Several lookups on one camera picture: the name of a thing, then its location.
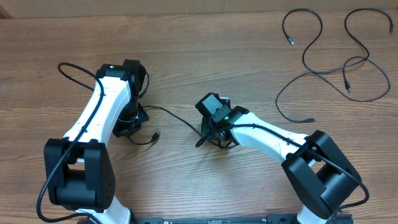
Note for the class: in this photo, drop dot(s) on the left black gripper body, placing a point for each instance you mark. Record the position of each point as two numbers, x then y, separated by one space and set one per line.
130 118

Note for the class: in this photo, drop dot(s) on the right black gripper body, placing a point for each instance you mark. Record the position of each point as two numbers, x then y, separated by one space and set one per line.
216 140

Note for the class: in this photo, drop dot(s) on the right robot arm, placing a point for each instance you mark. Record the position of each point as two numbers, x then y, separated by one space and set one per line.
321 175

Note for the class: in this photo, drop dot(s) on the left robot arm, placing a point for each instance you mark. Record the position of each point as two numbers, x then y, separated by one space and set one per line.
80 178

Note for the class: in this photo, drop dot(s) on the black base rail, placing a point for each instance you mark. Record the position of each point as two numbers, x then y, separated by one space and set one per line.
214 220

